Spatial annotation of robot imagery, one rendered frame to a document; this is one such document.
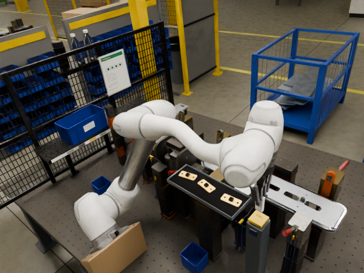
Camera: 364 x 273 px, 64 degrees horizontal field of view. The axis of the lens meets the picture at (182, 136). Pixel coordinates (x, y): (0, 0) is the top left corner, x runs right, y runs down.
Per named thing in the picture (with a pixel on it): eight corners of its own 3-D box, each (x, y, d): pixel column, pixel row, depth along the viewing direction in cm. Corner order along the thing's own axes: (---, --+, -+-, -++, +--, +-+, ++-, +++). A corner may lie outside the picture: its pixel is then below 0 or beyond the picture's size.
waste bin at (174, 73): (200, 77, 530) (197, 36, 489) (183, 87, 499) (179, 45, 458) (179, 72, 558) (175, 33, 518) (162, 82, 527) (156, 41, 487)
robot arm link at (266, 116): (252, 134, 99) (239, 156, 90) (254, 92, 90) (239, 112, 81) (285, 141, 94) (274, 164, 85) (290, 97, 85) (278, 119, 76)
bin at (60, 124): (109, 124, 210) (104, 109, 203) (73, 145, 191) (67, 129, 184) (95, 119, 219) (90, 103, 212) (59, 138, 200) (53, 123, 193)
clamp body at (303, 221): (302, 268, 142) (313, 218, 121) (291, 286, 135) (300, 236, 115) (288, 259, 146) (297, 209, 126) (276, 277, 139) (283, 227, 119)
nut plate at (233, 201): (242, 201, 120) (242, 199, 119) (238, 207, 117) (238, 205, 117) (224, 193, 124) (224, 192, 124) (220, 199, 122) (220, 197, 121)
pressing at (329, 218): (351, 205, 134) (352, 202, 133) (332, 237, 121) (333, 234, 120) (153, 119, 218) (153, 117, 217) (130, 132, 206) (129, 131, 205)
